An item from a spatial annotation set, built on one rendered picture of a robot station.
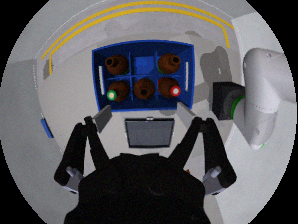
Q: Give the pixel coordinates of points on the brown bottle with blue label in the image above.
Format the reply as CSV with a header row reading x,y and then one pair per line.
x,y
121,90

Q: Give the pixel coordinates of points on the dark blue crate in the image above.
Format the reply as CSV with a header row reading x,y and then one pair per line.
x,y
140,53

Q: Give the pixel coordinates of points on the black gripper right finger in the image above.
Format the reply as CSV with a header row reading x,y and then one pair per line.
x,y
220,173

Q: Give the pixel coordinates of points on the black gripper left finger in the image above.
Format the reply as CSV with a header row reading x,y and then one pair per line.
x,y
71,169

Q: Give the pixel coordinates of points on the brown glass bottle with red label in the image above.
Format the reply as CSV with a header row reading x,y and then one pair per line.
x,y
166,88

